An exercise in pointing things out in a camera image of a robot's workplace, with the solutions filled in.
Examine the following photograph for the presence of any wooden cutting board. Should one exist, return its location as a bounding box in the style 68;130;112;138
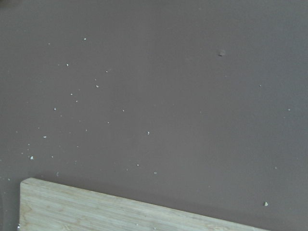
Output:
19;178;256;231

